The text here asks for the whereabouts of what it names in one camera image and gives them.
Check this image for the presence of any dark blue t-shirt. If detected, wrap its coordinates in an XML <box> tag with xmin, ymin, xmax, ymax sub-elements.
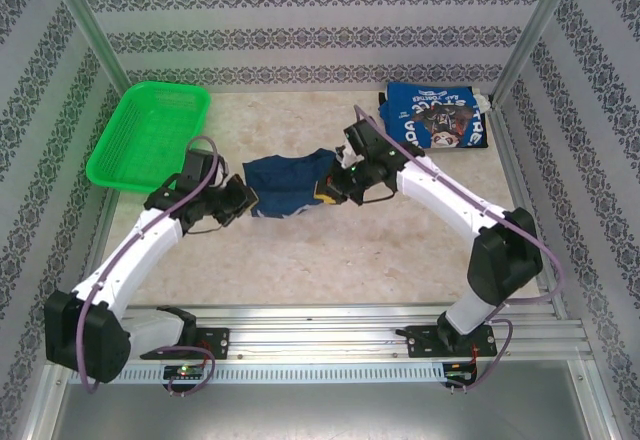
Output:
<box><xmin>242</xmin><ymin>148</ymin><xmax>346</xmax><ymax>219</ymax></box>

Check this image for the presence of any folded blue printed t-shirt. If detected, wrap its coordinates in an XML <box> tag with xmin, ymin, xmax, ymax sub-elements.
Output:
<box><xmin>377</xmin><ymin>81</ymin><xmax>489</xmax><ymax>150</ymax></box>

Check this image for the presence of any green plastic basket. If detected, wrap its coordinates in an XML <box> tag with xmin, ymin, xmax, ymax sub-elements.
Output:
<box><xmin>85</xmin><ymin>81</ymin><xmax>211</xmax><ymax>195</ymax></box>

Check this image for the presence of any white cloth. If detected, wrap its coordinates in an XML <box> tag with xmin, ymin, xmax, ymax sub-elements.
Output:
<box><xmin>471</xmin><ymin>87</ymin><xmax>495</xmax><ymax>114</ymax></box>

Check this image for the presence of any grey sheet metal tray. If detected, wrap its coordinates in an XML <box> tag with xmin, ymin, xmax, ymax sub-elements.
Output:
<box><xmin>19</xmin><ymin>362</ymin><xmax>621</xmax><ymax>440</ymax></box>

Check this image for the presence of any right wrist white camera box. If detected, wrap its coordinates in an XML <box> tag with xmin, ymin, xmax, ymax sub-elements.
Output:
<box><xmin>333</xmin><ymin>143</ymin><xmax>362</xmax><ymax>170</ymax></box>

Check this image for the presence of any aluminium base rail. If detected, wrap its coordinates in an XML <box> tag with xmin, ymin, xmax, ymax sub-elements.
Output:
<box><xmin>47</xmin><ymin>301</ymin><xmax>596</xmax><ymax>364</ymax></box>

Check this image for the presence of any slotted grey cable duct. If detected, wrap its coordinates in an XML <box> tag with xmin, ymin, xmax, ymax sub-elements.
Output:
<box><xmin>67</xmin><ymin>362</ymin><xmax>447</xmax><ymax>386</ymax></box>

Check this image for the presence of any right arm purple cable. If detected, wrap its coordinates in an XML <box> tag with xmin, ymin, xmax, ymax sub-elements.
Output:
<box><xmin>353</xmin><ymin>104</ymin><xmax>567</xmax><ymax>394</ymax></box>

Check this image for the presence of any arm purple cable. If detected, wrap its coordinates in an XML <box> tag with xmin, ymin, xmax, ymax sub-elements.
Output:
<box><xmin>79</xmin><ymin>135</ymin><xmax>217</xmax><ymax>396</ymax></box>
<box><xmin>353</xmin><ymin>104</ymin><xmax>567</xmax><ymax>394</ymax></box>

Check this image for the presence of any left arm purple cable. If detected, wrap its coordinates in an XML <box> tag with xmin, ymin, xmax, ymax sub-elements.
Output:
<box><xmin>79</xmin><ymin>135</ymin><xmax>217</xmax><ymax>396</ymax></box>

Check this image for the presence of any right aluminium frame post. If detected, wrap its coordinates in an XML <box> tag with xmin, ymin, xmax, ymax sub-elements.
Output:
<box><xmin>492</xmin><ymin>0</ymin><xmax>584</xmax><ymax>101</ymax></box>

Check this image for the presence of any aluminium frame post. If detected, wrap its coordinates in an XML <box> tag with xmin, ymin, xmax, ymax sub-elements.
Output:
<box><xmin>492</xmin><ymin>0</ymin><xmax>584</xmax><ymax>101</ymax></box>
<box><xmin>42</xmin><ymin>0</ymin><xmax>134</xmax><ymax>96</ymax></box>

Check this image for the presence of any left aluminium frame post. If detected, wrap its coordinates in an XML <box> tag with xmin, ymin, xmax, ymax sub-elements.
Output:
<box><xmin>42</xmin><ymin>0</ymin><xmax>134</xmax><ymax>96</ymax></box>

